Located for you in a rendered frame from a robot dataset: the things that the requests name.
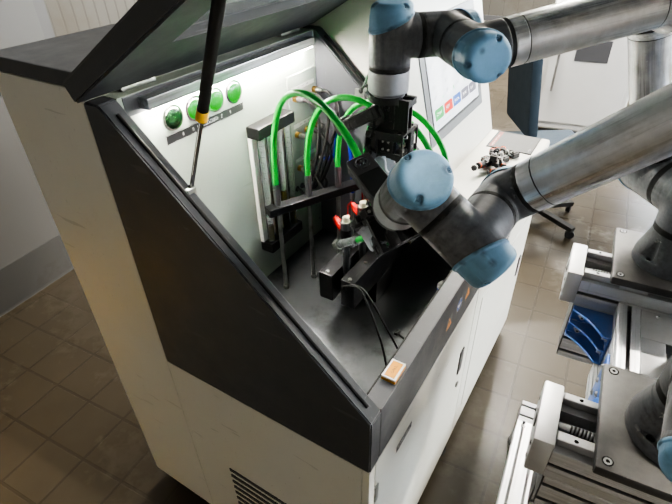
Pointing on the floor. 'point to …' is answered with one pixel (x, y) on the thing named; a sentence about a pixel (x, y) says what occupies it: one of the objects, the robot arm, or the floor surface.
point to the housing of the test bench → (97, 238)
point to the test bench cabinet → (268, 452)
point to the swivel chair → (519, 112)
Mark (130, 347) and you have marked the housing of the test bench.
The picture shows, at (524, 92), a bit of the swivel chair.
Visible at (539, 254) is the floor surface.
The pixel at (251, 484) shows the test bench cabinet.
